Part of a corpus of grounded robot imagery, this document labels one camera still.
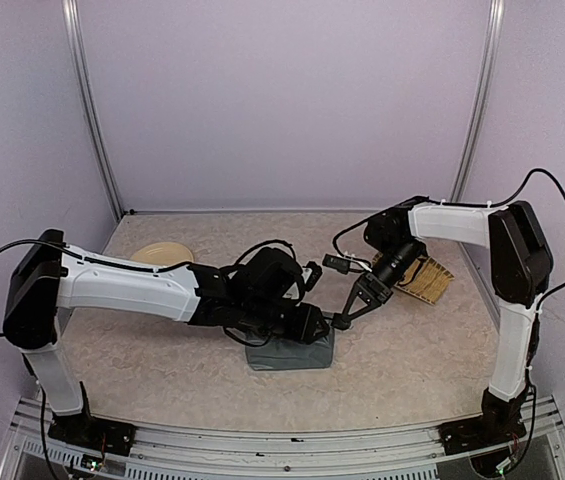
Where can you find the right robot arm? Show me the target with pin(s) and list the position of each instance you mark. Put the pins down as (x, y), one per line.
(520, 269)

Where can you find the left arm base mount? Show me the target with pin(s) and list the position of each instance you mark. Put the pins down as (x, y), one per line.
(95, 433)

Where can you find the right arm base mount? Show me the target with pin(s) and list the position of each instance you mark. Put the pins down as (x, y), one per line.
(499, 422)

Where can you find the woven bamboo tray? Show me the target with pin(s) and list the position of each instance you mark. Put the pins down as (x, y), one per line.
(425, 279)

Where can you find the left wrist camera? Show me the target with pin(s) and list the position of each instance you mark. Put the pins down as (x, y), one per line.
(312, 273)

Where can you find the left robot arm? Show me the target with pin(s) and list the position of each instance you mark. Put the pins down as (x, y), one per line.
(261, 293)

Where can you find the left aluminium frame post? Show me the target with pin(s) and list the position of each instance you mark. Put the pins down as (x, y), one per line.
(70, 9)

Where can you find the beige round plate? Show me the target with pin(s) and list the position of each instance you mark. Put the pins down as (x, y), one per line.
(163, 253)

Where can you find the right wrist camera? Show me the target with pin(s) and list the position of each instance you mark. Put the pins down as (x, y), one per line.
(346, 264)

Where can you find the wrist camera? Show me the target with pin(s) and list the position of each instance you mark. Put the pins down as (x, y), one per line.
(346, 264)
(312, 273)

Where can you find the grey zip pouch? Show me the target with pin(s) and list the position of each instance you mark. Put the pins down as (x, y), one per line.
(268, 349)

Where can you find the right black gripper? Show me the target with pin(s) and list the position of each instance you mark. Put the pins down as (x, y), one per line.
(368, 284)

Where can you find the aluminium front rail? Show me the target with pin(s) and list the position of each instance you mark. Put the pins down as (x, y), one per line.
(419, 451)

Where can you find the right aluminium frame post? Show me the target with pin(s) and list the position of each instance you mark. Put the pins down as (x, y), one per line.
(480, 103)

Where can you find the aluminium frame post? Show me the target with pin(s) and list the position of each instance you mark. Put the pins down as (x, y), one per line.
(70, 9)
(480, 103)

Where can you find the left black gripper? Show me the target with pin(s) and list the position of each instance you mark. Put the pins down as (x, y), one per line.
(303, 330)

